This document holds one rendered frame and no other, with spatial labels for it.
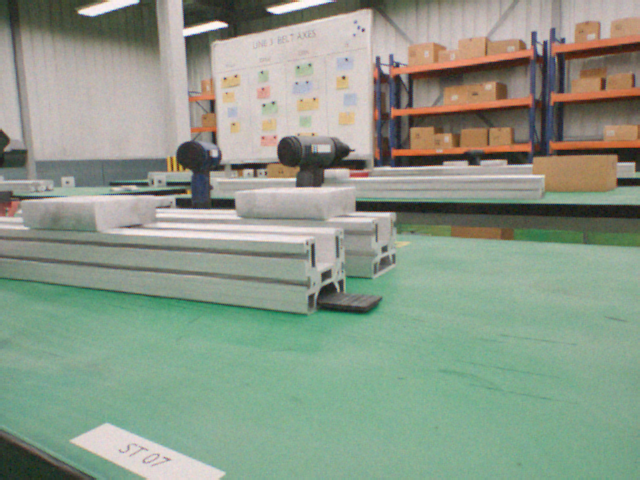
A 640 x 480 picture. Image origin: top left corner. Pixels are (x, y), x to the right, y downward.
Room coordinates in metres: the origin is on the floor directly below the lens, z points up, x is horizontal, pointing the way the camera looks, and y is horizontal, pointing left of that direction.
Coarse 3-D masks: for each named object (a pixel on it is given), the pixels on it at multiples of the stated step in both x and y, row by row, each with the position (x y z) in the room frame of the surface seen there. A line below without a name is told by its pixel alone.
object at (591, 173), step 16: (544, 160) 2.36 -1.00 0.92; (560, 160) 2.31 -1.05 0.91; (576, 160) 2.27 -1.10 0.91; (592, 160) 2.23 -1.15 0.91; (608, 160) 2.21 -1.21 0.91; (272, 176) 5.61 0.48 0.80; (288, 176) 5.48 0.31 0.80; (560, 176) 2.31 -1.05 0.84; (576, 176) 2.27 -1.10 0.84; (592, 176) 2.23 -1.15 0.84; (608, 176) 2.22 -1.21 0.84
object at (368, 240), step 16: (240, 224) 0.84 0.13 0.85; (256, 224) 0.83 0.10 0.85; (272, 224) 0.81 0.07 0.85; (288, 224) 0.80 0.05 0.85; (304, 224) 0.78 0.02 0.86; (320, 224) 0.77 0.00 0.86; (336, 224) 0.76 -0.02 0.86; (352, 224) 0.75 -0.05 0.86; (368, 224) 0.74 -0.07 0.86; (384, 224) 0.80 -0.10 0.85; (352, 240) 0.75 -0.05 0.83; (368, 240) 0.74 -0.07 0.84; (384, 240) 0.80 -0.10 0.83; (352, 256) 0.75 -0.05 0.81; (368, 256) 0.74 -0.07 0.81; (384, 256) 0.80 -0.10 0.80; (352, 272) 0.75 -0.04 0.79; (368, 272) 0.74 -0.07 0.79; (384, 272) 0.77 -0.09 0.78
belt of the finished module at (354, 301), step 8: (320, 296) 0.61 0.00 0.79; (328, 296) 0.61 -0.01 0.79; (336, 296) 0.61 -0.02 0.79; (344, 296) 0.61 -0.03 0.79; (352, 296) 0.61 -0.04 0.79; (360, 296) 0.61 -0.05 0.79; (368, 296) 0.60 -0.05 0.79; (376, 296) 0.60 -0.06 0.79; (320, 304) 0.59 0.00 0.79; (328, 304) 0.58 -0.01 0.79; (336, 304) 0.58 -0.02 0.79; (344, 304) 0.57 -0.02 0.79; (352, 304) 0.57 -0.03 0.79; (360, 304) 0.57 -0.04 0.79; (368, 304) 0.57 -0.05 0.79
